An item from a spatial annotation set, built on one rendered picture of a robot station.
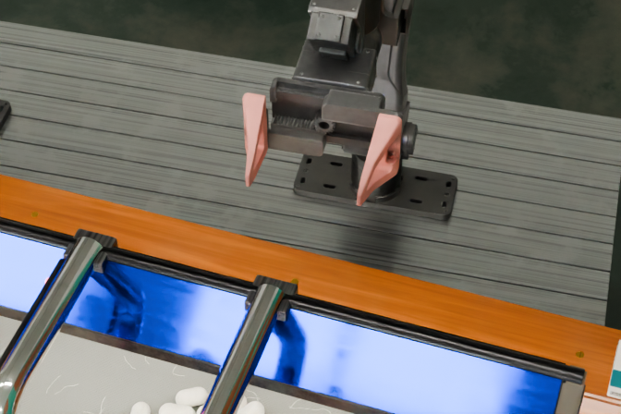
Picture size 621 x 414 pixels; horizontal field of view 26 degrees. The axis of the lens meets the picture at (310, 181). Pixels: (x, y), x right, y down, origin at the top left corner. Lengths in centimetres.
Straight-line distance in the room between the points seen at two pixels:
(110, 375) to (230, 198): 34
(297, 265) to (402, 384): 50
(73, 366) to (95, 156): 39
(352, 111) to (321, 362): 25
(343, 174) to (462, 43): 127
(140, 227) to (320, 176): 27
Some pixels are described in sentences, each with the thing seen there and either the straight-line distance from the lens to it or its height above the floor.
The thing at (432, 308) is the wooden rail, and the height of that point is 77.
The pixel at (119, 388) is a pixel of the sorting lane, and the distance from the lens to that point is 143.
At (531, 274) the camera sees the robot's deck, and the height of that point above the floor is 67.
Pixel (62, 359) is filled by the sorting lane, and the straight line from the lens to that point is 147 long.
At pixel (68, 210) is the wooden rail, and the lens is 157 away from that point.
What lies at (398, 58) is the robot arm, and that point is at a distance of 155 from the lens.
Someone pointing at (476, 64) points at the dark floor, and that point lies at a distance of 289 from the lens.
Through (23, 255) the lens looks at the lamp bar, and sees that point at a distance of 109.
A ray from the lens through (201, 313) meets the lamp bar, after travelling 104.
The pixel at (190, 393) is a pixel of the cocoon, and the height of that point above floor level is 76.
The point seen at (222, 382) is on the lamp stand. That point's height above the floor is 112.
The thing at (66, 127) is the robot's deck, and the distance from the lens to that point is 180.
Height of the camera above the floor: 191
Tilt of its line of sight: 47 degrees down
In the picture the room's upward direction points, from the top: straight up
